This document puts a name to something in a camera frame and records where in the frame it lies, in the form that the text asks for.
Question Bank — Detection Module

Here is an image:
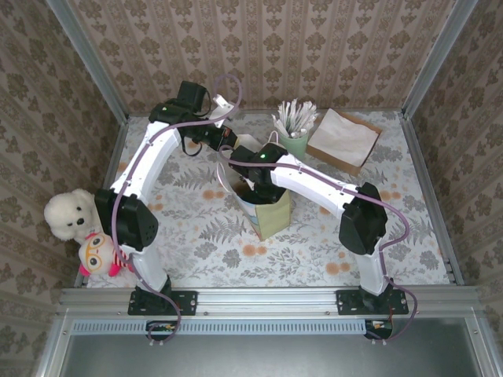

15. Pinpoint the landscape print paper bag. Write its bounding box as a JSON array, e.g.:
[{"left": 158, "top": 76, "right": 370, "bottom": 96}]
[{"left": 216, "top": 131, "right": 295, "bottom": 243}]

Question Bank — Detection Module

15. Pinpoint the white paper napkin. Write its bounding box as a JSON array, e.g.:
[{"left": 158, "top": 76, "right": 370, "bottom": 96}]
[{"left": 308, "top": 108, "right": 379, "bottom": 168}]

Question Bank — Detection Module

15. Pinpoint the mint green straw holder cup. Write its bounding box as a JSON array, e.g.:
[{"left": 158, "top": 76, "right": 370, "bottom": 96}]
[{"left": 277, "top": 129, "right": 310, "bottom": 160}]

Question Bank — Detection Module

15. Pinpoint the brown cardboard napkin box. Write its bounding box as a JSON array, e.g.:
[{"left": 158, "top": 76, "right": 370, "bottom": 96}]
[{"left": 305, "top": 108, "right": 384, "bottom": 178}]

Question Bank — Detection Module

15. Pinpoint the white plush dog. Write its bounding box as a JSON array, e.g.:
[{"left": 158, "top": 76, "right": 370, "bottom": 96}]
[{"left": 42, "top": 187, "right": 101, "bottom": 241}]

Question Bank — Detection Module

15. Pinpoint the plush doll with glasses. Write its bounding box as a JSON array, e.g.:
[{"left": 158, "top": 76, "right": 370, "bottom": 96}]
[{"left": 77, "top": 230, "right": 134, "bottom": 279}]

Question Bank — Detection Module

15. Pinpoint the grey metal panel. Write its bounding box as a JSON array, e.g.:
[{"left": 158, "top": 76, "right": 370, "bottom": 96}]
[{"left": 35, "top": 309, "right": 503, "bottom": 377}]

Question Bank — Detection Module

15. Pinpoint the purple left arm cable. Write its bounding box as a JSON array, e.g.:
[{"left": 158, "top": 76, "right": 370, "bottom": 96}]
[{"left": 109, "top": 74, "right": 243, "bottom": 347}]

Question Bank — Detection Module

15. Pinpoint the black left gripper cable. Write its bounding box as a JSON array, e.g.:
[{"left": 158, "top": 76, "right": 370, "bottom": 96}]
[{"left": 181, "top": 137, "right": 202, "bottom": 157}]

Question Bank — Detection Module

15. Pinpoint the aluminium frame post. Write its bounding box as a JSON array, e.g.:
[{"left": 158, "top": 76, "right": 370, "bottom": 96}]
[
  {"left": 46, "top": 0, "right": 130, "bottom": 123},
  {"left": 402, "top": 0, "right": 479, "bottom": 119}
]

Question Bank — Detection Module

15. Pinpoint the aluminium side rail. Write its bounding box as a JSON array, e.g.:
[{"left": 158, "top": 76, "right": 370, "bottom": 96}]
[
  {"left": 74, "top": 117, "right": 130, "bottom": 290},
  {"left": 400, "top": 113, "right": 464, "bottom": 284}
]

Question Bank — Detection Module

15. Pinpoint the aluminium front rail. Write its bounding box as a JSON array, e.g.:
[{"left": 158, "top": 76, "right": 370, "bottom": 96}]
[{"left": 58, "top": 286, "right": 481, "bottom": 316}]

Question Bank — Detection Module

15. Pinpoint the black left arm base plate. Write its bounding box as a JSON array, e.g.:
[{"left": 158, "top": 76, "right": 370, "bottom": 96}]
[{"left": 128, "top": 289, "right": 198, "bottom": 317}]

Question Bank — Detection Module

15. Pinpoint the grey slotted cable duct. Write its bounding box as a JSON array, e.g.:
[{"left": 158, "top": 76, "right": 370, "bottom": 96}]
[{"left": 72, "top": 318, "right": 367, "bottom": 335}]

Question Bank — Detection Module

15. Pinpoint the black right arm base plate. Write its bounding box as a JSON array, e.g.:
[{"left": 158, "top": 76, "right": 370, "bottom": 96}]
[{"left": 336, "top": 289, "right": 409, "bottom": 317}]

